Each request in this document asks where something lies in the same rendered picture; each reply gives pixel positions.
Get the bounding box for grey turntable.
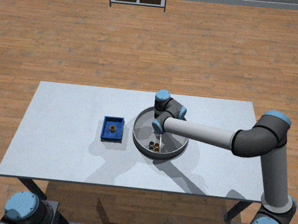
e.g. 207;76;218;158
132;106;190;162

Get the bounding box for blue crate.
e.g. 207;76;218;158
100;116;125;143

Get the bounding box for white table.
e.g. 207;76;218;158
0;81;274;223

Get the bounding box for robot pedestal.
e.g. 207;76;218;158
44;200;70;224

